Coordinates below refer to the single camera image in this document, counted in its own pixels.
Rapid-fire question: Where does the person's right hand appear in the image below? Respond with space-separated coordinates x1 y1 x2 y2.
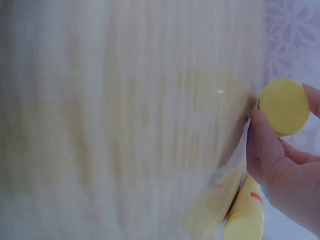
246 83 320 240

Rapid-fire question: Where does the yellow round-capped tube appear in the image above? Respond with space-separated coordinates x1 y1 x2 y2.
258 77 311 138

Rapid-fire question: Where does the yellow tube with red stripe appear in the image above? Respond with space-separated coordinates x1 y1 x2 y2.
223 174 266 240

